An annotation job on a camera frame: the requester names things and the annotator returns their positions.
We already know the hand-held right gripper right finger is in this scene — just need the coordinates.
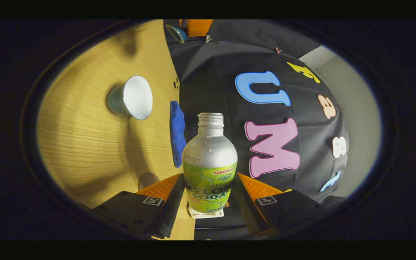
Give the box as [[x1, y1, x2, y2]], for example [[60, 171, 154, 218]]
[[230, 173, 326, 241]]

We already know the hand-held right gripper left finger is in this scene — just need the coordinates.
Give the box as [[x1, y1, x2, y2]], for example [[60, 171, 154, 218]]
[[80, 173, 186, 239]]

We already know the silver green-label water bottle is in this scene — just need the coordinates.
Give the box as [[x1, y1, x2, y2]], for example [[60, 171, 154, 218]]
[[182, 112, 238, 213]]

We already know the teal teacup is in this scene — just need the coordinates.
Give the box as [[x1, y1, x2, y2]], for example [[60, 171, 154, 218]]
[[107, 75, 153, 120]]

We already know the white toaster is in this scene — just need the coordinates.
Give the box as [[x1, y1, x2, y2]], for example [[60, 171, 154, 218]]
[[187, 204, 225, 219]]

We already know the black backdrop cloth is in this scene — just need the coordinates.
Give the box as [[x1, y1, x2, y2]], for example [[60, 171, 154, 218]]
[[164, 19, 350, 241]]

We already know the blue folded towel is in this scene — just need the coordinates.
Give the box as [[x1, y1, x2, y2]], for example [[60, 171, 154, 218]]
[[169, 100, 187, 168]]

